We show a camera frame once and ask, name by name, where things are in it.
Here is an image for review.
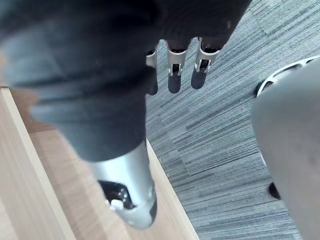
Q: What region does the wooden cabinet door with hinge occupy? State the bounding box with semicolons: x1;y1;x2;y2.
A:
0;83;201;240

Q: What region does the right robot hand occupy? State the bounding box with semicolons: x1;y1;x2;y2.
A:
0;0;253;230

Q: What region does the silver robot left leg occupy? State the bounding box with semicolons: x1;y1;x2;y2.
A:
254;56;320;97

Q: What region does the dark robot right foot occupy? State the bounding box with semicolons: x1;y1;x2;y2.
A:
268;181;283;201

